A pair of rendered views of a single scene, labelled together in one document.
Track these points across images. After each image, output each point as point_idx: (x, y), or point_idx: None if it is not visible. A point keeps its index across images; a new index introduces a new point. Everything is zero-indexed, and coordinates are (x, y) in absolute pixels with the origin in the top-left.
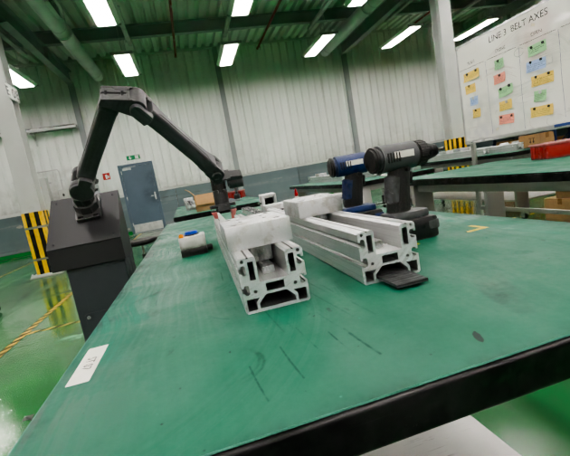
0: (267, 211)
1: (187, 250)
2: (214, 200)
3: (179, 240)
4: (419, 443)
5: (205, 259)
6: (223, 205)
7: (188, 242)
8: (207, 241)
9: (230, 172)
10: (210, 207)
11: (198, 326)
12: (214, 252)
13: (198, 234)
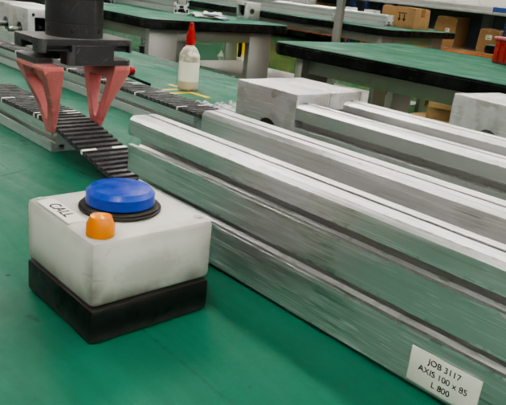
0: (304, 114)
1: (124, 301)
2: (55, 16)
3: (99, 250)
4: None
5: (319, 400)
6: (89, 47)
7: (139, 264)
8: (28, 183)
9: None
10: (40, 42)
11: None
12: (261, 321)
13: (186, 221)
